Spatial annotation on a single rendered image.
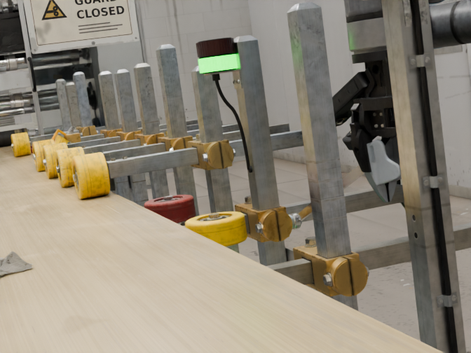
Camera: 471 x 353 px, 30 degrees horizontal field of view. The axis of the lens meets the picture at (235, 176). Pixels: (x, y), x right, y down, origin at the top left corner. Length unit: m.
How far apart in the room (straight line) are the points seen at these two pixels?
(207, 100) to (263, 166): 0.27
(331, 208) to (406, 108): 0.29
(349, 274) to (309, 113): 0.22
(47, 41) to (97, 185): 2.31
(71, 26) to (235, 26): 6.79
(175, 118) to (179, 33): 8.57
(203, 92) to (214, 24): 8.90
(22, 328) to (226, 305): 0.18
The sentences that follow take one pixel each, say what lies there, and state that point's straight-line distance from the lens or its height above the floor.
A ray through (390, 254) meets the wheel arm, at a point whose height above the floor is 0.81.
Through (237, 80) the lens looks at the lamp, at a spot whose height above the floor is 1.08.
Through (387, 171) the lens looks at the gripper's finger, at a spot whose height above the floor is 0.93.
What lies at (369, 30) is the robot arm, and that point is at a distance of 1.20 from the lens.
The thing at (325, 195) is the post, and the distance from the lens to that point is 1.16.
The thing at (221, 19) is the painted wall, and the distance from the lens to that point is 10.54.
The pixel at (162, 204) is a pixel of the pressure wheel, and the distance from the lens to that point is 1.38.
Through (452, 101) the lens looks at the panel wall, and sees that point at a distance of 6.25.
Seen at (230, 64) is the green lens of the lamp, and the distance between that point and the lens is 1.37.
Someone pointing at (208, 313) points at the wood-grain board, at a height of 0.90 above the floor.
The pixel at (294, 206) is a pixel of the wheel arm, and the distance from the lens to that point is 1.47.
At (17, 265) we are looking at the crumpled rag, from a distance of 1.06.
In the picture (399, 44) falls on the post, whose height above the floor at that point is 1.10.
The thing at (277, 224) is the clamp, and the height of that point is 0.85.
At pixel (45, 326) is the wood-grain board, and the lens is 0.79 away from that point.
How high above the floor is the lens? 1.10
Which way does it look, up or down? 7 degrees down
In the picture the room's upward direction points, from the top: 8 degrees counter-clockwise
